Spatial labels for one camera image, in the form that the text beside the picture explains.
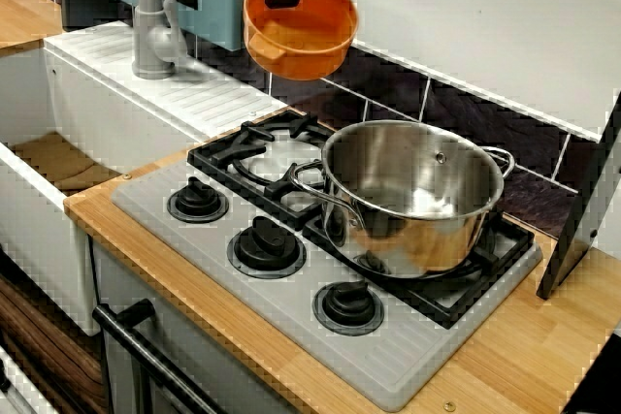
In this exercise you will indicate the grey stove top plate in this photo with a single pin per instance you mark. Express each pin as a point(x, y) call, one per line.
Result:
point(291, 317)

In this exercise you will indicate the white oven door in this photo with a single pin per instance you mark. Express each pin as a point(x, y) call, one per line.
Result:
point(194, 336)

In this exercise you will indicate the brown cardboard sheet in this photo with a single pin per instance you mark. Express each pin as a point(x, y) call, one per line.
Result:
point(63, 162)

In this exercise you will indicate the black stove knob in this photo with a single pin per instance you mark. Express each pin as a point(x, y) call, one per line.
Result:
point(198, 200)
point(267, 246)
point(348, 308)

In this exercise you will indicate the orange plastic pot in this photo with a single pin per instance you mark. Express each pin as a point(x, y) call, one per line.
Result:
point(305, 45)

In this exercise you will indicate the black burner grate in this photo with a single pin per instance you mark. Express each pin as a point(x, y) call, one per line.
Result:
point(436, 307)
point(213, 159)

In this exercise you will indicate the grey faucet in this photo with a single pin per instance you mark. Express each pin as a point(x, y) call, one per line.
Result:
point(148, 36)

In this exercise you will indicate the white sink basin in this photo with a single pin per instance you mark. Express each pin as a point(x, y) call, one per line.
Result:
point(97, 108)

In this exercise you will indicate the dark grey side panel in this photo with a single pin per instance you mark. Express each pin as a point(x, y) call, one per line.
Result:
point(582, 220)

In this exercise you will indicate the stainless steel pot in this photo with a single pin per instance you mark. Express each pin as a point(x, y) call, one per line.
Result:
point(412, 239)

